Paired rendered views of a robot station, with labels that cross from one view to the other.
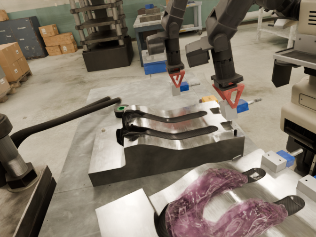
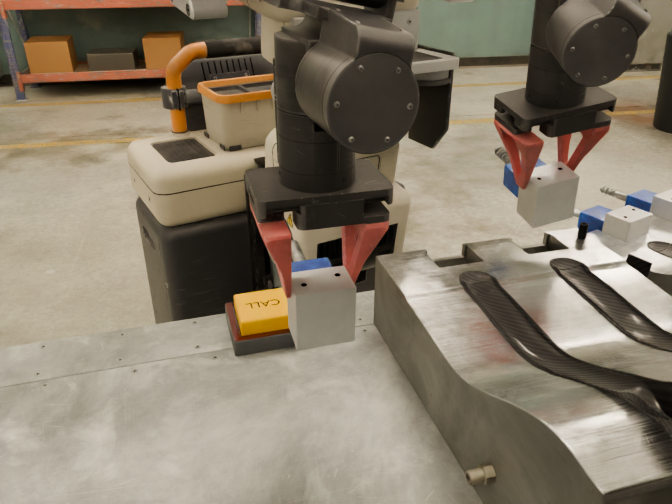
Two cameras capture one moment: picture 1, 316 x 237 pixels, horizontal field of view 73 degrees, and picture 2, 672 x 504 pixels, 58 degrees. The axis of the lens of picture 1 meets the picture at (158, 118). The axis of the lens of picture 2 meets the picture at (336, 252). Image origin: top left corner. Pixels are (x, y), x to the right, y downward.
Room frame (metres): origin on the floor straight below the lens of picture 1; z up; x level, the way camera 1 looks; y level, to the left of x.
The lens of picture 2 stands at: (0.96, 0.32, 1.21)
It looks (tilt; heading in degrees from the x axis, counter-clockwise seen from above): 28 degrees down; 257
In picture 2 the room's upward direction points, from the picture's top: straight up
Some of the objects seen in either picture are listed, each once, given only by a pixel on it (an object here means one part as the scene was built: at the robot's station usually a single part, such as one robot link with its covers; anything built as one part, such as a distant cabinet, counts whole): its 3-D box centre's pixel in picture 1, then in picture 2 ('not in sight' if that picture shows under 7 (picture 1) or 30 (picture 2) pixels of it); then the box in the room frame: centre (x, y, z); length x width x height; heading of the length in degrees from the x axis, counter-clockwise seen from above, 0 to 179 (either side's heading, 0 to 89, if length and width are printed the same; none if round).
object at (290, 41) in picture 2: (170, 43); (319, 72); (0.88, -0.09, 1.12); 0.07 x 0.06 x 0.07; 98
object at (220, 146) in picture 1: (161, 133); (624, 395); (0.64, 0.00, 0.87); 0.50 x 0.26 x 0.14; 93
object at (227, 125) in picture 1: (228, 130); (535, 256); (0.59, -0.23, 0.87); 0.05 x 0.05 x 0.04; 3
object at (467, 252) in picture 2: (217, 114); (451, 269); (0.70, -0.23, 0.87); 0.05 x 0.05 x 0.04; 3
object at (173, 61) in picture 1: (173, 59); (317, 155); (0.88, -0.10, 1.06); 0.10 x 0.07 x 0.07; 3
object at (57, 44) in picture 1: (59, 39); not in sight; (7.00, 2.58, 0.42); 0.86 x 0.33 x 0.83; 88
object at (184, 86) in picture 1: (185, 86); (307, 278); (0.88, -0.14, 0.93); 0.13 x 0.05 x 0.05; 93
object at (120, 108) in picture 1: (122, 111); not in sight; (0.96, 0.17, 0.82); 0.08 x 0.08 x 0.04
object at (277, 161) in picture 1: (285, 158); (593, 219); (0.44, -0.34, 0.86); 0.13 x 0.05 x 0.05; 110
